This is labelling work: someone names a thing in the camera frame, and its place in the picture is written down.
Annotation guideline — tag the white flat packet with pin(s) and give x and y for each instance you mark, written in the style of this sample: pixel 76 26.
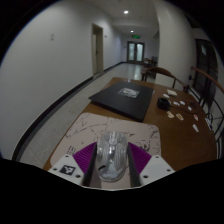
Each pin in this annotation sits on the white flat packet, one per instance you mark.
pixel 172 92

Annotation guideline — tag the small black box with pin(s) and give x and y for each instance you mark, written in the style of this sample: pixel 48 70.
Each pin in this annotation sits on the small black box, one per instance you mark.
pixel 163 103

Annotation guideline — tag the wooden chair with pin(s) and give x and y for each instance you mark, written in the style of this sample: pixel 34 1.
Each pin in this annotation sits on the wooden chair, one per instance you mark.
pixel 163 71

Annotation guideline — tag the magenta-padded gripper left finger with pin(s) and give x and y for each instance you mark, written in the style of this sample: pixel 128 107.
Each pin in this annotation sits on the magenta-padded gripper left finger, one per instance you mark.
pixel 65 168

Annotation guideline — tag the flat black laptop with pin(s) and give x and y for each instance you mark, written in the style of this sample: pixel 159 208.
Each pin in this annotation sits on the flat black laptop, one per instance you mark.
pixel 113 100

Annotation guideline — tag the dark window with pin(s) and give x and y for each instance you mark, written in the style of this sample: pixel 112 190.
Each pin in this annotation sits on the dark window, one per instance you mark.
pixel 203 66

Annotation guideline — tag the small beige packet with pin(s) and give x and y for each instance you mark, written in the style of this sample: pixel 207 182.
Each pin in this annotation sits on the small beige packet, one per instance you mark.
pixel 179 116
pixel 170 114

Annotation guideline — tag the wood-topped black metal railing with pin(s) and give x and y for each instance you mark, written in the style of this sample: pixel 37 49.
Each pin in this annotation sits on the wood-topped black metal railing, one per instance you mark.
pixel 208 78

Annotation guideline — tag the green exit sign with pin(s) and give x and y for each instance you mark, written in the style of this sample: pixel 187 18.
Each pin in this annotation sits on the green exit sign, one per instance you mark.
pixel 136 36

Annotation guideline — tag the glass double door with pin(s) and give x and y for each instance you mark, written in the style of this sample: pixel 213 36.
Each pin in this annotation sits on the glass double door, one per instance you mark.
pixel 135 52

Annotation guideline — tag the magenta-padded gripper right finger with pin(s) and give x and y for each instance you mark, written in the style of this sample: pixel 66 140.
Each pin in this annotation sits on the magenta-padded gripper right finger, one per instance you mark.
pixel 156 168

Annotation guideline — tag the white marble-print mouse pad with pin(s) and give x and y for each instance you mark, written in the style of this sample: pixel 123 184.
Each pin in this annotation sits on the white marble-print mouse pad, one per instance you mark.
pixel 100 128

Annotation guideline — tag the round ceiling light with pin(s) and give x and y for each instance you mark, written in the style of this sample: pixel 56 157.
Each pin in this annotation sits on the round ceiling light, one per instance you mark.
pixel 131 31
pixel 126 12

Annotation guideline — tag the white side door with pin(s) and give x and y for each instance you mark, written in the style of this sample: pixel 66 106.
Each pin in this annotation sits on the white side door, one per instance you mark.
pixel 98 50

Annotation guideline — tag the transparent computer mouse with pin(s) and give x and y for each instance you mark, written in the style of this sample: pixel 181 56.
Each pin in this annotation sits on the transparent computer mouse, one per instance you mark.
pixel 112 156

